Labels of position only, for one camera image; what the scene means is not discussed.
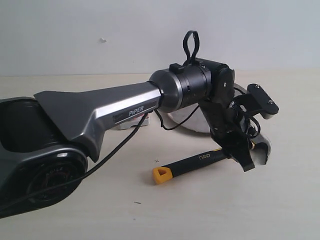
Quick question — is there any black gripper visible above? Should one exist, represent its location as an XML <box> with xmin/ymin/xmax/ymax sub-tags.
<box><xmin>199</xmin><ymin>100</ymin><xmax>255</xmax><ymax>172</ymax></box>

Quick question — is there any yellow black claw hammer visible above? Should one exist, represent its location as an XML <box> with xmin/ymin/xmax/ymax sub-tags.
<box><xmin>152</xmin><ymin>133</ymin><xmax>271</xmax><ymax>185</ymax></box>

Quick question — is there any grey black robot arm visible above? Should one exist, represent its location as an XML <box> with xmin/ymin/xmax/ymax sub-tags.
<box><xmin>0</xmin><ymin>58</ymin><xmax>258</xmax><ymax>218</ymax></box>

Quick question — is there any red dome push button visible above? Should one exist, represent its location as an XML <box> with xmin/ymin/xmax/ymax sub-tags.
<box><xmin>116</xmin><ymin>114</ymin><xmax>150</xmax><ymax>130</ymax></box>

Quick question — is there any round stainless steel plate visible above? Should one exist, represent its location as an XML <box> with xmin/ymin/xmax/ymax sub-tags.
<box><xmin>166</xmin><ymin>83</ymin><xmax>248</xmax><ymax>136</ymax></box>

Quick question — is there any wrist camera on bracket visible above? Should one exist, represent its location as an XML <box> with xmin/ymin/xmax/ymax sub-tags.
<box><xmin>233</xmin><ymin>83</ymin><xmax>279</xmax><ymax>120</ymax></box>

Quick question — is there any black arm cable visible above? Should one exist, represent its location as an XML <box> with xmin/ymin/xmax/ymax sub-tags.
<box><xmin>0</xmin><ymin>30</ymin><xmax>261</xmax><ymax>213</ymax></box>

